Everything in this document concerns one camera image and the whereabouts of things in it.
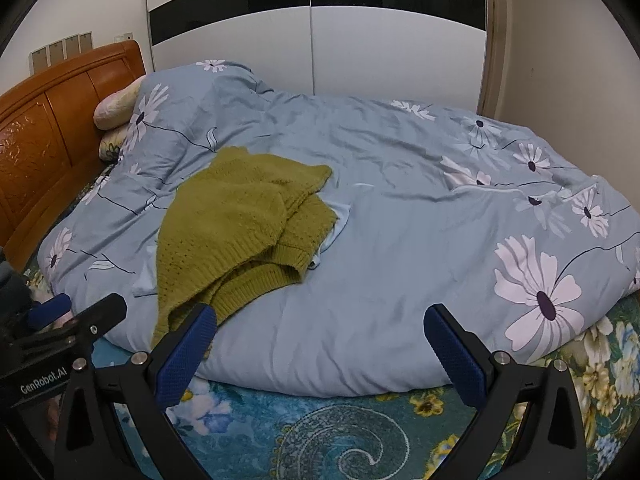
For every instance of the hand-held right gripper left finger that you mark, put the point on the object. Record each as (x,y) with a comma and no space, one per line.
(187,347)

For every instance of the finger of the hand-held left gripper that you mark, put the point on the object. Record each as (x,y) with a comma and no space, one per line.
(100,312)
(47,308)

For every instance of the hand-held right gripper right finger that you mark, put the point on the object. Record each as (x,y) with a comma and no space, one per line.
(457,360)

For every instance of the olive green knitted sweater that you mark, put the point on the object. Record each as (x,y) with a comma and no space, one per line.
(225,220)

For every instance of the blue floral duvet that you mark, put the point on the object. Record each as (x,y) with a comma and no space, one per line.
(400,260)

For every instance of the teal floral bed sheet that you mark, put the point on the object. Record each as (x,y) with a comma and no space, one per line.
(300,435)

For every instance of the wooden headboard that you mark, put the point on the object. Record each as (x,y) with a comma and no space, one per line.
(40,150)

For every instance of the cream floral pillow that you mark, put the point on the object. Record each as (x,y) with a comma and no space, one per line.
(112,145)
(112,110)

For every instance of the light blue garment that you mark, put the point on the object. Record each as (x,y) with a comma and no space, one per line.
(339,217)

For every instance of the white wardrobe with black stripe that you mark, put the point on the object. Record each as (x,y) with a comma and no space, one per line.
(390,60)

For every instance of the beige wall switch plate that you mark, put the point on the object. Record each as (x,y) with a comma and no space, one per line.
(38,60)
(72,46)
(55,53)
(86,41)

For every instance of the white wall outlet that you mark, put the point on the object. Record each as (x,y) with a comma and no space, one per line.
(124,36)

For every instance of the wooden door frame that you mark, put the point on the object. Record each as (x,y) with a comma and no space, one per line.
(492,50)

